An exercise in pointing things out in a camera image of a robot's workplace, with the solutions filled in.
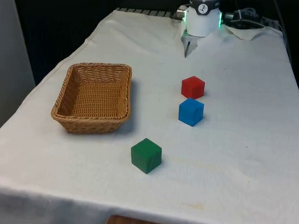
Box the green cube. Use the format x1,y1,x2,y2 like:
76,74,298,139
129,137,164,176

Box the blue cube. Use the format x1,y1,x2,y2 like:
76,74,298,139
177,97,206,128

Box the red cube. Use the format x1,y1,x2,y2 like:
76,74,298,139
180,75,206,101

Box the wicker basket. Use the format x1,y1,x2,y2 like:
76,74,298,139
49,59,134,138

